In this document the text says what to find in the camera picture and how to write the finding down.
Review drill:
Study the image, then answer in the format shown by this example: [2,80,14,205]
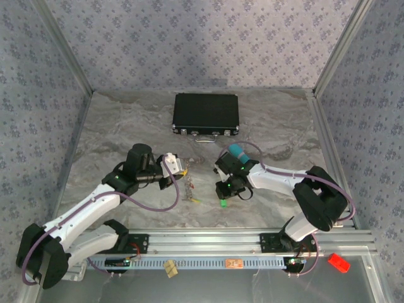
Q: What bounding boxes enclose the red wire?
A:
[128,242,142,261]

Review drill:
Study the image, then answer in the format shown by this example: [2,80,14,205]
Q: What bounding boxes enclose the red plastic block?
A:
[327,252,351,273]

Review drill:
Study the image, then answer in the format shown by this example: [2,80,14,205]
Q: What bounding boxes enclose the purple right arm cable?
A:
[222,140,357,278]

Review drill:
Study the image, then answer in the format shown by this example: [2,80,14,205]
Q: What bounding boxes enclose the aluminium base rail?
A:
[33,229,379,257]

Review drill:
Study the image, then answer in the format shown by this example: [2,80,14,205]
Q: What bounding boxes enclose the grey slotted cable duct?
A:
[84,257,287,271]

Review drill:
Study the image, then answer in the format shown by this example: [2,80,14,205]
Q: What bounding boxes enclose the aluminium side rail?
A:
[47,91,95,231]
[305,90,362,230]

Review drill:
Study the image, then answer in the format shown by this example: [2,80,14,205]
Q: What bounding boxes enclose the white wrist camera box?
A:
[162,152,184,175]
[214,163,230,183]

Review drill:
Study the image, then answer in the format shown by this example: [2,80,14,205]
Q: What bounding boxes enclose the aluminium frame post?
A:
[311,0,376,97]
[30,0,95,95]

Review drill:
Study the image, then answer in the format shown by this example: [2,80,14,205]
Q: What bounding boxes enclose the teal marker pen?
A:
[227,144,250,162]

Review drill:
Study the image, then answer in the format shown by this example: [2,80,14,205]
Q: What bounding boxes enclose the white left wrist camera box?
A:
[162,152,184,175]

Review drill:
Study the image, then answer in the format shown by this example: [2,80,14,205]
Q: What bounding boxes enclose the metal disc with key rings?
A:
[182,159,203,205]

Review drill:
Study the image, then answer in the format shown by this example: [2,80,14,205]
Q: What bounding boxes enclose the black case with metal handle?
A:
[172,93,240,143]

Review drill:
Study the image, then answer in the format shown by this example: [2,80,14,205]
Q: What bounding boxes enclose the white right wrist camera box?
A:
[214,163,230,183]

